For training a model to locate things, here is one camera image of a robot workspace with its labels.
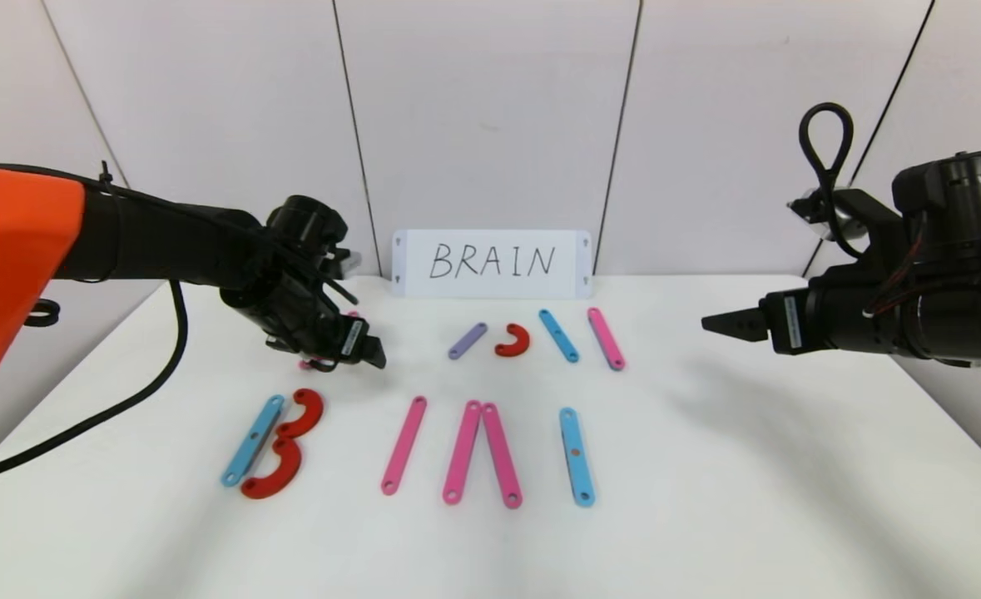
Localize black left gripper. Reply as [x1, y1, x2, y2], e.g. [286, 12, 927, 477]
[270, 273, 388, 369]

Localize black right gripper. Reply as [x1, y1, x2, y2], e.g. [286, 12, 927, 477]
[701, 263, 904, 355]

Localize long pink bar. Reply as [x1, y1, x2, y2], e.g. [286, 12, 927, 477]
[481, 403, 523, 508]
[443, 400, 483, 505]
[297, 310, 362, 372]
[380, 396, 428, 497]

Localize small red C-shaped piece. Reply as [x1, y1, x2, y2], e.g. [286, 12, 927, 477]
[494, 323, 531, 358]

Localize short blue three-hole bar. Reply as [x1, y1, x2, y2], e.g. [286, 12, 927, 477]
[538, 309, 580, 364]

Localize white BRAIN sign card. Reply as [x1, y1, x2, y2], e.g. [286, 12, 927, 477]
[392, 230, 593, 300]

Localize short purple bar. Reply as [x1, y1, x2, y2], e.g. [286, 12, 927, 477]
[448, 322, 489, 360]

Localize pink bar with purple underside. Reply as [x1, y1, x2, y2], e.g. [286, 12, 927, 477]
[587, 307, 626, 371]

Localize large red C-shaped piece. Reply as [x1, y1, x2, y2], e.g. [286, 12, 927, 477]
[240, 437, 304, 500]

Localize light blue slanted-hole bar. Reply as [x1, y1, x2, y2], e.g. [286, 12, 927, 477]
[221, 394, 286, 488]

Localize long blue bar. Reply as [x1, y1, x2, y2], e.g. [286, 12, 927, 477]
[559, 407, 596, 507]

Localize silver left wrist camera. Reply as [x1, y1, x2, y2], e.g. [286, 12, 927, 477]
[324, 248, 364, 280]

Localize black looped cable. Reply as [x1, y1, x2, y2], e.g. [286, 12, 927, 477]
[798, 102, 855, 259]

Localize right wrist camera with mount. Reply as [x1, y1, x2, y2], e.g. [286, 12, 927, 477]
[788, 187, 907, 250]

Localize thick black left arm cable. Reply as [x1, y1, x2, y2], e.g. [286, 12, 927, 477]
[0, 277, 190, 488]

